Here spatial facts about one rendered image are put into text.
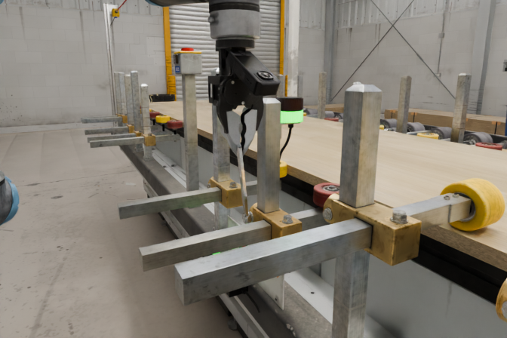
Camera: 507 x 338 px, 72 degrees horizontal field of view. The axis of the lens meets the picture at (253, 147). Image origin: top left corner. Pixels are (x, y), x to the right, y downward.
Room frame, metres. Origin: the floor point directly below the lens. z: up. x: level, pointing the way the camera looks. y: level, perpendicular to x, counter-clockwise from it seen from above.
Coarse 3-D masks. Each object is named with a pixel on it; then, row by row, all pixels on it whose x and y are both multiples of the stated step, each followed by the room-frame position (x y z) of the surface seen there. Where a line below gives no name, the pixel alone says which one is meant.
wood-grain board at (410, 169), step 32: (288, 128) 1.61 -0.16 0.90; (320, 128) 1.61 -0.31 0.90; (288, 160) 1.00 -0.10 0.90; (320, 160) 1.00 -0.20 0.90; (384, 160) 1.00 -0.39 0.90; (416, 160) 1.00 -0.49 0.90; (448, 160) 1.00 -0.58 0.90; (480, 160) 1.00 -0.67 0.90; (384, 192) 0.72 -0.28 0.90; (416, 192) 0.72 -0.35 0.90; (448, 224) 0.55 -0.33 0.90; (480, 256) 0.49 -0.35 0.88
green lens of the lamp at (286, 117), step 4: (284, 112) 0.69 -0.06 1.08; (288, 112) 0.69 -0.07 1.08; (292, 112) 0.69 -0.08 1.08; (296, 112) 0.69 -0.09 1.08; (300, 112) 0.70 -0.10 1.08; (284, 116) 0.69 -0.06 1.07; (288, 116) 0.69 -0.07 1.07; (292, 116) 0.69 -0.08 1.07; (296, 116) 0.69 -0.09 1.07; (300, 116) 0.70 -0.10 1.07; (284, 120) 0.69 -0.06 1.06; (288, 120) 0.69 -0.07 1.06; (292, 120) 0.69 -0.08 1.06; (296, 120) 0.69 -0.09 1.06; (300, 120) 0.70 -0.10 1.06
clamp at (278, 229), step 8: (256, 208) 0.70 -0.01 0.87; (256, 216) 0.69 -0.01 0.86; (264, 216) 0.66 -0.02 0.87; (272, 216) 0.66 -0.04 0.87; (280, 216) 0.66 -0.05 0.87; (272, 224) 0.63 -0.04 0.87; (280, 224) 0.62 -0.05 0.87; (288, 224) 0.62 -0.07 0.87; (296, 224) 0.62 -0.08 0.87; (272, 232) 0.63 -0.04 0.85; (280, 232) 0.61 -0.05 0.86; (288, 232) 0.62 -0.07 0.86; (296, 232) 0.62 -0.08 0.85
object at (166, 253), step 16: (320, 208) 0.72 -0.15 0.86; (256, 224) 0.64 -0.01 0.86; (304, 224) 0.68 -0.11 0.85; (320, 224) 0.70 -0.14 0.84; (176, 240) 0.57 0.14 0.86; (192, 240) 0.57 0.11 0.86; (208, 240) 0.58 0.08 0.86; (224, 240) 0.59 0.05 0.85; (240, 240) 0.61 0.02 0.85; (256, 240) 0.62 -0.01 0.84; (144, 256) 0.52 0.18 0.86; (160, 256) 0.53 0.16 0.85; (176, 256) 0.55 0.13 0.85; (192, 256) 0.56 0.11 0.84
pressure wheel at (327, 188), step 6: (318, 186) 0.74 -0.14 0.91; (324, 186) 0.74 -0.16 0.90; (330, 186) 0.72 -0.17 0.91; (336, 186) 0.74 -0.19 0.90; (318, 192) 0.71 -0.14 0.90; (324, 192) 0.70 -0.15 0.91; (330, 192) 0.70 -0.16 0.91; (336, 192) 0.70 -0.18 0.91; (318, 198) 0.71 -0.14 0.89; (324, 198) 0.70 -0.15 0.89; (318, 204) 0.70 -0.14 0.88
